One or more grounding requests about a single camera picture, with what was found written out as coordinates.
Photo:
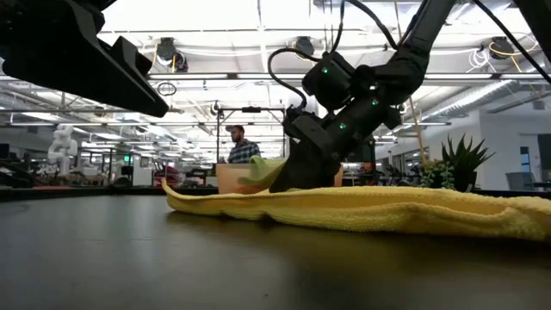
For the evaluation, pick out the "orange translucent plastic bin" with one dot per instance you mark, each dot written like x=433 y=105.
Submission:
x=228 y=178

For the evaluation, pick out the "standing person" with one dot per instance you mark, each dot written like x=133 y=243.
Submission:
x=243 y=148

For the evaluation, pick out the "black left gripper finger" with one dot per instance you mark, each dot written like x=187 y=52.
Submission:
x=107 y=86
x=131 y=56

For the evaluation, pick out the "black camera stand frame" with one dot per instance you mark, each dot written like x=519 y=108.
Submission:
x=218 y=138

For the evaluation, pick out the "green artificial succulent plant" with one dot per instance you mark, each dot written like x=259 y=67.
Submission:
x=462 y=161

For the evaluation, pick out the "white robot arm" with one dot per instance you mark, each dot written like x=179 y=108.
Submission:
x=62 y=146

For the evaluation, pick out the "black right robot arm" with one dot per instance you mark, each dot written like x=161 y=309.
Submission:
x=413 y=51

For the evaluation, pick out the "green microfiber towel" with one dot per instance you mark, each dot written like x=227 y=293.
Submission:
x=262 y=170

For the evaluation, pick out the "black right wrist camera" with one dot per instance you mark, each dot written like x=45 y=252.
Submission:
x=310 y=129

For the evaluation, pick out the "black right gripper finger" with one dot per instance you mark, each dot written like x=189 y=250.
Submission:
x=301 y=172

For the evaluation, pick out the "yellow microfiber towel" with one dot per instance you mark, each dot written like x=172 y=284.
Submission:
x=366 y=206

